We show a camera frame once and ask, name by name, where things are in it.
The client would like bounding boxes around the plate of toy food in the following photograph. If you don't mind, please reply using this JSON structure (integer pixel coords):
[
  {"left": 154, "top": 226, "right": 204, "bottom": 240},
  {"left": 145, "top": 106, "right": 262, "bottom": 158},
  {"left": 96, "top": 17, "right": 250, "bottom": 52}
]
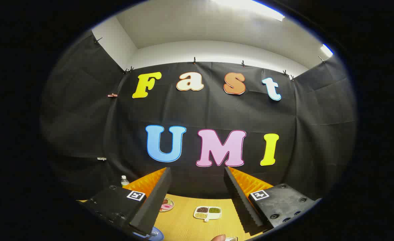
[{"left": 159, "top": 197, "right": 175, "bottom": 212}]

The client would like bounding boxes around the blue plate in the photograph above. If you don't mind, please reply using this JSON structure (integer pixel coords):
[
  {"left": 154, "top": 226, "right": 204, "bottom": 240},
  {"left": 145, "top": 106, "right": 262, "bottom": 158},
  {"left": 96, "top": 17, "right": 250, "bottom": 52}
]
[{"left": 133, "top": 227, "right": 164, "bottom": 241}]

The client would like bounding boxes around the white divided bean dish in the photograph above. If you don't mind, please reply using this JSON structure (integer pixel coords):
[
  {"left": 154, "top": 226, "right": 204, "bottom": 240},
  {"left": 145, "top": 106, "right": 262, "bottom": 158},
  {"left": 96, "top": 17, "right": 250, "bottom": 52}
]
[{"left": 193, "top": 206, "right": 222, "bottom": 222}]

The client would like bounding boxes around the row of black clamps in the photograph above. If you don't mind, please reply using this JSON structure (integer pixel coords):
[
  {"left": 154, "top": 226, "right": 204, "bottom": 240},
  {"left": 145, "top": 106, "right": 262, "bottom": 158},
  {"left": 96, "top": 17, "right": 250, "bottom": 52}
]
[{"left": 95, "top": 37, "right": 326, "bottom": 81}]

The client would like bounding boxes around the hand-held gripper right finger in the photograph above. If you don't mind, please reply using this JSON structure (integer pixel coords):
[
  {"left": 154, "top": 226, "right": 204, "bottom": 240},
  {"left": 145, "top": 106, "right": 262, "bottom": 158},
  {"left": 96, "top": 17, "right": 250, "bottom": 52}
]
[{"left": 224, "top": 166, "right": 322, "bottom": 235}]

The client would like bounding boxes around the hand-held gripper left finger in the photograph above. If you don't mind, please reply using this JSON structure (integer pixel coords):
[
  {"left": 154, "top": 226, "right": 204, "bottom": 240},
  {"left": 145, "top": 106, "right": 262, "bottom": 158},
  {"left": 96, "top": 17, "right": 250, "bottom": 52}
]
[{"left": 78, "top": 167, "right": 172, "bottom": 236}]

